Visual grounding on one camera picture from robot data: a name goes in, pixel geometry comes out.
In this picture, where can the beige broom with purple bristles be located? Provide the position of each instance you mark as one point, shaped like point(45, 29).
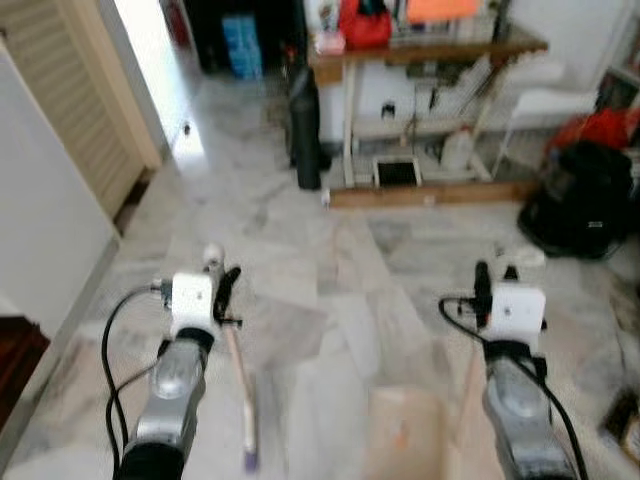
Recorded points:
point(245, 400)

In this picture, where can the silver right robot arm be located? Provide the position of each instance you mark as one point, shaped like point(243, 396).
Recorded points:
point(520, 410)

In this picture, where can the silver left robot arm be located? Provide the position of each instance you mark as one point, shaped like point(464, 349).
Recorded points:
point(170, 400)

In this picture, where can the black floor appliance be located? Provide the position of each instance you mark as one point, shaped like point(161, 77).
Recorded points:
point(580, 200)

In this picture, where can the white plastic jug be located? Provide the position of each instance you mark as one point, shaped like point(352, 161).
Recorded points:
point(458, 150)

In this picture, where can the white-framed dark screen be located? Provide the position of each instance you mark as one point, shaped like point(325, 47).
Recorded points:
point(397, 172)

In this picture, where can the tall black cylinder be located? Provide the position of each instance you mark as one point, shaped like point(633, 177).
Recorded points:
point(308, 130)

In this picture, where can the red plastic bag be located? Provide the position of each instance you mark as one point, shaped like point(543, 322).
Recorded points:
point(600, 130)

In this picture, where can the white stool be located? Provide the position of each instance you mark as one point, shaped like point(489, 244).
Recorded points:
point(545, 100)

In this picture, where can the dark red-brown cabinet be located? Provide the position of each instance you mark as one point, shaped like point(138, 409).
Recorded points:
point(20, 365)

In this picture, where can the wooden shelf table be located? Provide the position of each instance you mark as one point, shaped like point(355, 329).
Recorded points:
point(430, 50)

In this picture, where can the white bookshelf with books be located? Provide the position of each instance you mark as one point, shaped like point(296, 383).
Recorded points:
point(620, 85)

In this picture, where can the blue stacked pack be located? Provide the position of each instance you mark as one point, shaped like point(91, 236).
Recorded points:
point(243, 45)

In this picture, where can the beige louvred door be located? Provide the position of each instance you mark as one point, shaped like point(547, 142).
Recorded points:
point(70, 90)

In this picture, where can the orange flat item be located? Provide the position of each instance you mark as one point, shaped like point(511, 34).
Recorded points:
point(440, 10)

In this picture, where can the red handbag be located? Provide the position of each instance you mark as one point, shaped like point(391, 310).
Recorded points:
point(365, 25)

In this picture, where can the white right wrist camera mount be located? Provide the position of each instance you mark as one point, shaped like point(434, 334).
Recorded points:
point(518, 310)

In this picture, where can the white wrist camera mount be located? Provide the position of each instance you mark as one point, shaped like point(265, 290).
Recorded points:
point(192, 300)
point(518, 310)

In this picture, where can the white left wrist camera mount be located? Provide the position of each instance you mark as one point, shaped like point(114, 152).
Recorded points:
point(192, 300)

